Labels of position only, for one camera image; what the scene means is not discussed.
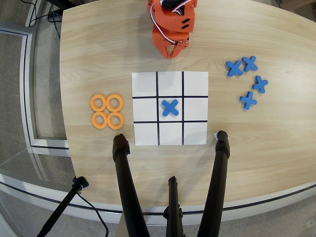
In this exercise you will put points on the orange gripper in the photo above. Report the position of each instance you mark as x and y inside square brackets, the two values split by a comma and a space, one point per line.
[163, 42]

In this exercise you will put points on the white metal floor frame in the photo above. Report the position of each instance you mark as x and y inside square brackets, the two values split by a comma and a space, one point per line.
[27, 98]

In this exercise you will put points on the white tic-tac-toe paper board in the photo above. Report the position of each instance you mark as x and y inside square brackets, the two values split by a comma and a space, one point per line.
[195, 84]

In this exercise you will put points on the black camera tripod legs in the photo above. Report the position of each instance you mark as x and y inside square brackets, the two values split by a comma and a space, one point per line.
[74, 209]

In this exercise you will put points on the small white tag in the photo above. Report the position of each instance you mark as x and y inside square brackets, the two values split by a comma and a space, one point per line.
[215, 135]

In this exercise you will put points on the blue foam cross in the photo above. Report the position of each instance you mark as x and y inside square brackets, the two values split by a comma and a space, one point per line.
[248, 100]
[170, 107]
[249, 63]
[234, 68]
[260, 84]

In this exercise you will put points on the thick black tripod leg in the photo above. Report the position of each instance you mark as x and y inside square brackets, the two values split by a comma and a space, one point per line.
[217, 177]
[126, 177]

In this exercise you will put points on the black furniture leg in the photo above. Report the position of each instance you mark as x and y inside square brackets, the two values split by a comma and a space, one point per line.
[61, 3]

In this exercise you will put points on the slim black stand pole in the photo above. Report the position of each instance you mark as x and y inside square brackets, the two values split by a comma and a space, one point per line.
[61, 205]

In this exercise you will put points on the thin black tripod leg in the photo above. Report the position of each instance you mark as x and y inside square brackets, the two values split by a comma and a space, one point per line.
[173, 197]

